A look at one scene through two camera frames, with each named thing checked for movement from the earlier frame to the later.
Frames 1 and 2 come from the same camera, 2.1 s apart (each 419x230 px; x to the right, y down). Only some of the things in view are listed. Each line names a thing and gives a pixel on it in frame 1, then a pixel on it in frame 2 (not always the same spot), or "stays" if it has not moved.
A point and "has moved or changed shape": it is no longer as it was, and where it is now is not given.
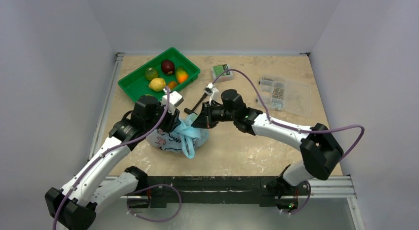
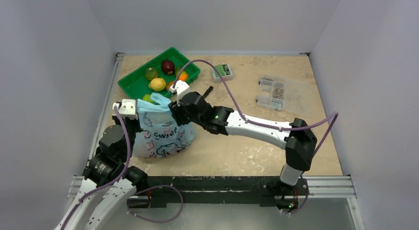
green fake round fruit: [150, 73] stays
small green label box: [227, 75] stays
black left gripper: [173, 120] -> [139, 128]
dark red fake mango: [168, 67] stays
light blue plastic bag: [185, 138] has moved or changed shape
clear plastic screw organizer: [291, 97] stays
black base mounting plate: [266, 191] stays
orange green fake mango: [182, 75] stays
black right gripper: [208, 115] -> [178, 110]
